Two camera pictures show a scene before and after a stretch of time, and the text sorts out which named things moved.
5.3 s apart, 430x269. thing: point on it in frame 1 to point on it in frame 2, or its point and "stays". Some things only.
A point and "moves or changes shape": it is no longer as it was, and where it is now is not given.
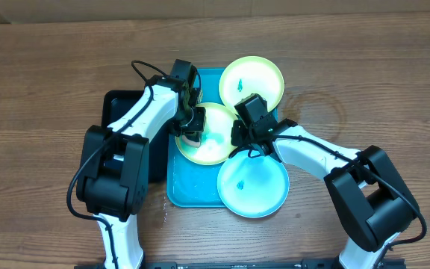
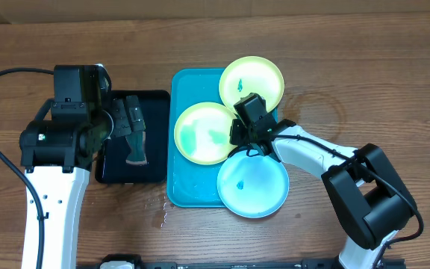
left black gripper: [198, 126] to [119, 110]
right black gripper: [240, 135] stays
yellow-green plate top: [251, 75] stays
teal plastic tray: [189, 184] stays
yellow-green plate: [216, 145] stays
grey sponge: [185, 140] moves or changes shape
